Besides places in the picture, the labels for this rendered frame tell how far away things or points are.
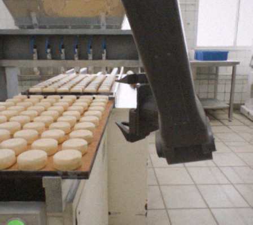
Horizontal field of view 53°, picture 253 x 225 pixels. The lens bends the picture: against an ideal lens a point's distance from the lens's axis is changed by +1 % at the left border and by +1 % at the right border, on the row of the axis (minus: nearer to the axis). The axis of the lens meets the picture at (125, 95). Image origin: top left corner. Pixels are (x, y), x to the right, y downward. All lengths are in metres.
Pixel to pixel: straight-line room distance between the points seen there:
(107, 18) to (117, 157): 0.63
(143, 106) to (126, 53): 0.71
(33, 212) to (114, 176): 0.80
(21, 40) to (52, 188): 0.92
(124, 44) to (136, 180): 0.64
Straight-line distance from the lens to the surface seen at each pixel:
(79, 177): 0.44
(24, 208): 0.51
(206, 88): 4.60
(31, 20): 1.25
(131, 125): 0.51
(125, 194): 1.31
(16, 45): 1.29
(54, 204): 0.48
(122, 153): 1.21
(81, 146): 0.51
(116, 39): 1.19
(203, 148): 0.37
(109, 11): 1.16
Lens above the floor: 1.12
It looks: 11 degrees down
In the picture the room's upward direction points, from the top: straight up
